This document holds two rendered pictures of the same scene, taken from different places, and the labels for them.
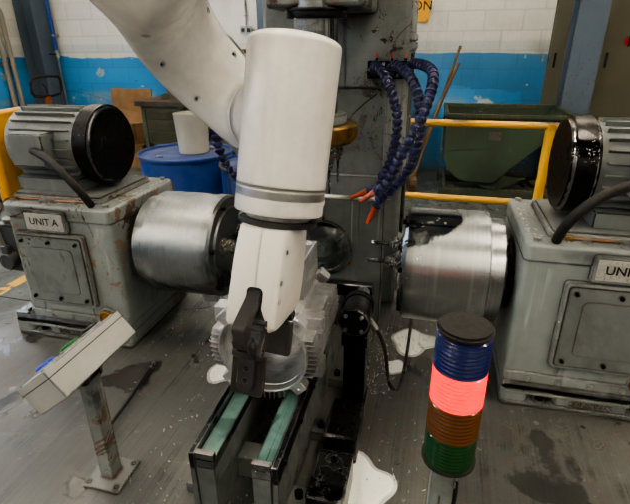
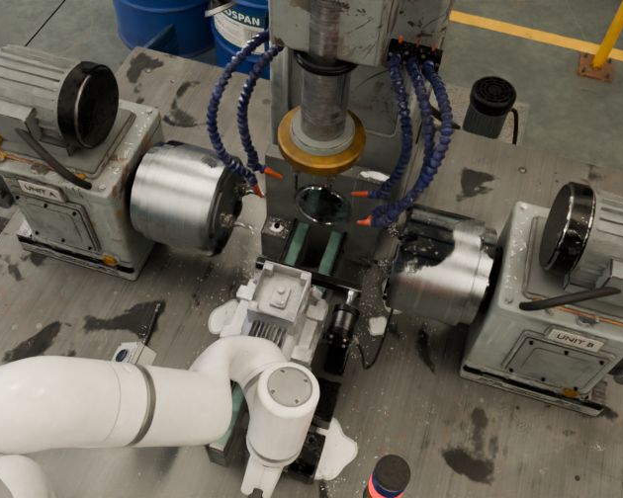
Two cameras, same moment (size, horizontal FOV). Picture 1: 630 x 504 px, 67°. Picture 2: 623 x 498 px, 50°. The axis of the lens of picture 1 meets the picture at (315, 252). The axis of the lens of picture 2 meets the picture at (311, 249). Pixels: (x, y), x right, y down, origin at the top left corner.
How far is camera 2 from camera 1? 0.85 m
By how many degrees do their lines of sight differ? 33
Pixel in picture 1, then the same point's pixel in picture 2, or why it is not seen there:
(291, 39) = (285, 418)
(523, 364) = (482, 362)
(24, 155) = (10, 130)
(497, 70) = not seen: outside the picture
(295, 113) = (286, 439)
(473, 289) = (448, 314)
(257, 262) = (260, 481)
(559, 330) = (513, 354)
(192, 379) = (196, 327)
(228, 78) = (242, 365)
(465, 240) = (450, 276)
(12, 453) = not seen: hidden behind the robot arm
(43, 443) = not seen: hidden behind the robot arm
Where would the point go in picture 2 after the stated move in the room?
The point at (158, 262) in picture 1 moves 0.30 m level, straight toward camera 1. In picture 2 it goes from (158, 235) to (182, 349)
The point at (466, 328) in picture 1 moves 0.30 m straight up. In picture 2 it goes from (392, 476) to (424, 415)
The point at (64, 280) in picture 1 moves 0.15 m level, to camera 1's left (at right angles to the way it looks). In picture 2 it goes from (65, 230) to (4, 226)
